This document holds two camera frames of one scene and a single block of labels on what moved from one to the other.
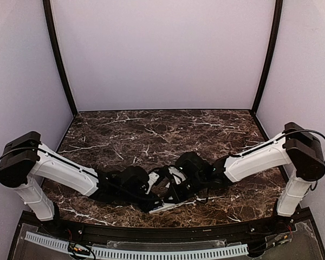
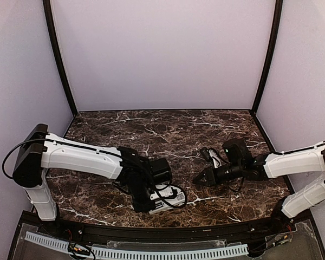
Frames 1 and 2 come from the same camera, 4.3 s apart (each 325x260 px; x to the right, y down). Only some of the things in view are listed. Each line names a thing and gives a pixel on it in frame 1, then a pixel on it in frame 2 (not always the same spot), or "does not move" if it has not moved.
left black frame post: (49, 19) does not move
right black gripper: (171, 190) → (213, 175)
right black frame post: (278, 17) does not move
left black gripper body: (150, 195) → (140, 205)
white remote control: (166, 206) does not move
